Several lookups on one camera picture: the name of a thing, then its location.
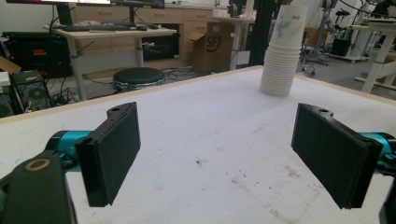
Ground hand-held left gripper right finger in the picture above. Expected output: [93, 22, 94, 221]
[290, 103, 383, 209]

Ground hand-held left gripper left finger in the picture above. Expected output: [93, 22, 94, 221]
[75, 102, 141, 208]

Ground stack of white paper cups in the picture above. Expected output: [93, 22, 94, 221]
[259, 4, 308, 97]

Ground black round stool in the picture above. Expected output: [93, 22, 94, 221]
[112, 67, 166, 92]

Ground black computer tower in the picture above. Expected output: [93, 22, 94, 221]
[10, 69, 52, 111]
[0, 85, 16, 119]

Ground white standing desk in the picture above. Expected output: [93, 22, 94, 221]
[347, 17, 396, 94]

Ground wooden desk with grey legs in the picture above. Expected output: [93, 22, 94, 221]
[42, 23, 177, 101]

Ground black equipment case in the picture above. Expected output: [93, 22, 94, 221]
[1, 31, 73, 78]

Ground black keyboard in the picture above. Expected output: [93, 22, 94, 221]
[60, 23, 132, 33]

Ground brown cardboard box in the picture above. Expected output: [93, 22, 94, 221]
[186, 21, 236, 75]

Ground computer monitor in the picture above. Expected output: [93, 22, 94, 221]
[110, 0, 165, 24]
[6, 0, 112, 28]

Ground black metal frame post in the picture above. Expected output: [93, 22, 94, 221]
[247, 0, 279, 67]

